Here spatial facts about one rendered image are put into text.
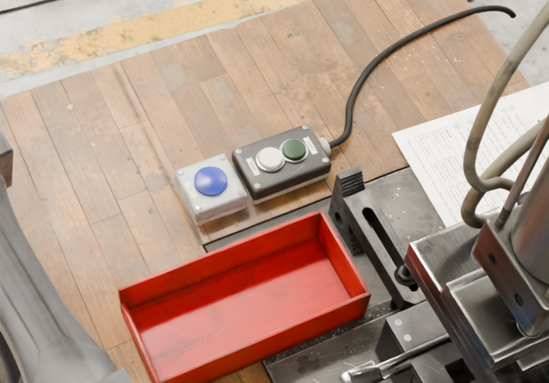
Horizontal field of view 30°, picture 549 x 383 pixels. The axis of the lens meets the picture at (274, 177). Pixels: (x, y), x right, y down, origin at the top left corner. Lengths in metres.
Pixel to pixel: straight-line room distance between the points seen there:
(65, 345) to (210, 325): 0.43
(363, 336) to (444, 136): 0.30
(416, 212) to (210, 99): 0.30
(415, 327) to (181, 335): 0.26
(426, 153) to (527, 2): 1.53
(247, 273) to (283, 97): 0.26
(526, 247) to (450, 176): 0.51
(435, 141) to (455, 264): 0.39
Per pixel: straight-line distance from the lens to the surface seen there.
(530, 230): 0.78
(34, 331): 0.75
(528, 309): 0.82
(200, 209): 1.20
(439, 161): 1.31
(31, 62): 2.55
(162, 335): 1.16
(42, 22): 2.64
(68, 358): 0.75
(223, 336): 1.16
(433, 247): 0.96
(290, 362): 1.15
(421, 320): 1.10
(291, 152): 1.24
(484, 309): 0.90
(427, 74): 1.39
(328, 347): 1.17
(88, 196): 1.26
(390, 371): 1.07
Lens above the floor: 1.96
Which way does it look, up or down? 57 degrees down
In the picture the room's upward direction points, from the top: 7 degrees clockwise
